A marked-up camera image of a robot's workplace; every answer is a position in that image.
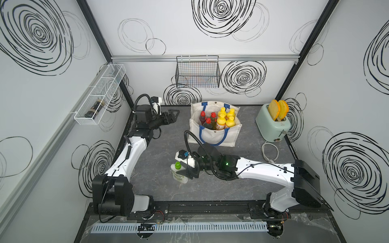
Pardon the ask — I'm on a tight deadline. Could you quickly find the yellow-green soap bottle red cap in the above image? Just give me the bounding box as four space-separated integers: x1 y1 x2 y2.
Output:
210 112 217 130

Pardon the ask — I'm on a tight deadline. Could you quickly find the white wire wall shelf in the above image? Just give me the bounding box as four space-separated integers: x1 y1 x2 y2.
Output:
74 63 126 126

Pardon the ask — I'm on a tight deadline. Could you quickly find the white bag with blue handles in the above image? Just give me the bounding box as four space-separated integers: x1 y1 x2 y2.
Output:
189 101 242 147

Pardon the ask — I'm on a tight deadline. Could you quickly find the mint green toaster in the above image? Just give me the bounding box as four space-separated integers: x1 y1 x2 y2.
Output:
255 103 291 142

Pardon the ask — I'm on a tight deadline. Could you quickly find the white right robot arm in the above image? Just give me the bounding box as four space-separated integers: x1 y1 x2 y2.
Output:
175 144 330 213

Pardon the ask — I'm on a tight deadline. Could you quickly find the black wire wall basket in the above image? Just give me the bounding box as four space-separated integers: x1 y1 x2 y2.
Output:
175 61 221 88

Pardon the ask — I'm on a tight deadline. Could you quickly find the green soap bottle red cap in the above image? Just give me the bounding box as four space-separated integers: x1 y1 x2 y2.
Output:
203 118 213 130

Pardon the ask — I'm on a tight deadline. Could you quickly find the white soap bottle green cap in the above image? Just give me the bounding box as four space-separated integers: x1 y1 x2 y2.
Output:
170 162 188 184

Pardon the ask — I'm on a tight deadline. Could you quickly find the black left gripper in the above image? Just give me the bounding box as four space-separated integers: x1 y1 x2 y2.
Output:
148 110 178 131

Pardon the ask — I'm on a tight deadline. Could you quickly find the white toaster power cable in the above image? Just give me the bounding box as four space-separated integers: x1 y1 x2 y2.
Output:
261 141 279 163

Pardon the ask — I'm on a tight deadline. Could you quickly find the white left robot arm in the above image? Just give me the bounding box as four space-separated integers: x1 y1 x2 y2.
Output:
92 105 180 217

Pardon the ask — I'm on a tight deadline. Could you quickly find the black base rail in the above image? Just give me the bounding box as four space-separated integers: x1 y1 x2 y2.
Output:
88 200 329 221

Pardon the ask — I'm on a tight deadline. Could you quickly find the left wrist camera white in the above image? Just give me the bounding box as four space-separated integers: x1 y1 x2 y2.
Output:
151 96 163 115

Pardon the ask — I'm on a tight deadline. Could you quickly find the aluminium wall rail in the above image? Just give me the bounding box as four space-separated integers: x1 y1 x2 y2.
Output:
111 54 300 63

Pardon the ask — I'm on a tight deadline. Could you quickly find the orange soap bottle yellow cap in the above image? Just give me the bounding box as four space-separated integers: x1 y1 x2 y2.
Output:
225 116 236 128
226 108 236 119
215 113 226 130
218 107 227 117

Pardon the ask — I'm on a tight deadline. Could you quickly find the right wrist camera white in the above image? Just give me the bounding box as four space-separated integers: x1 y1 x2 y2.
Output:
175 150 195 168

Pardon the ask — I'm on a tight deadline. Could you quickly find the yellow toy toast slice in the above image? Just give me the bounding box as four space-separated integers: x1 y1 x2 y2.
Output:
268 100 281 120

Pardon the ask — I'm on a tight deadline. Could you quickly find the grey slotted cable duct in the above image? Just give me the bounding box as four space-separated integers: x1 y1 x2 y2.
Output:
90 222 268 233

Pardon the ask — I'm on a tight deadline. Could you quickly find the dark bottle in shelf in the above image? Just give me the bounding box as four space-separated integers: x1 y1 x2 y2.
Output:
84 100 105 119

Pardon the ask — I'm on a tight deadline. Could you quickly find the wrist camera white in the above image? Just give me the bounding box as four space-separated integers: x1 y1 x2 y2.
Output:
175 150 195 168
151 96 163 115

